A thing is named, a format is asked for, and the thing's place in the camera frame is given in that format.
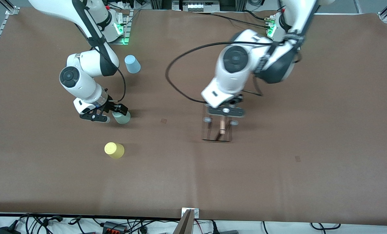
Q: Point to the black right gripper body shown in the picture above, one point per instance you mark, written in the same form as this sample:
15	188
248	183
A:
110	106

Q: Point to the pale green plastic cup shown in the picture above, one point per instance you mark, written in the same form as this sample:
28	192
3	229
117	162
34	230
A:
123	119

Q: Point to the yellow plastic cup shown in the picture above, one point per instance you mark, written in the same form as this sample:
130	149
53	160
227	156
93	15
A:
114	150

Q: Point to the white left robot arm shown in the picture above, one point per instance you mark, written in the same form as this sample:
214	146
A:
235	74

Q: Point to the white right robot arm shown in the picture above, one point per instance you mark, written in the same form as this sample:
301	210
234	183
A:
83	84

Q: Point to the light blue plastic cup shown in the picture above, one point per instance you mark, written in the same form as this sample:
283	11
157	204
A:
132	64

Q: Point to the white power strip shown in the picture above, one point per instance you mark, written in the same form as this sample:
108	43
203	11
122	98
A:
127	5

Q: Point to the grey control box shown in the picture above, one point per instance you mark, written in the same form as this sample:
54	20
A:
196	6

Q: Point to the red and black connector block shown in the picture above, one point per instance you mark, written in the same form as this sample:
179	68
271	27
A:
114	226

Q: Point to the black power adapter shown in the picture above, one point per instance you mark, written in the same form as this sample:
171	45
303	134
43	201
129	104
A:
6	230

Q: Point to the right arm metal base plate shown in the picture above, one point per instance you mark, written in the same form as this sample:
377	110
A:
126	32

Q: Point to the silver metal bracket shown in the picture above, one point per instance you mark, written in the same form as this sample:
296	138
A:
196	214

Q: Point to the brown camera post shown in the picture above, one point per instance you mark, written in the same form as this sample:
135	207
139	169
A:
185	226

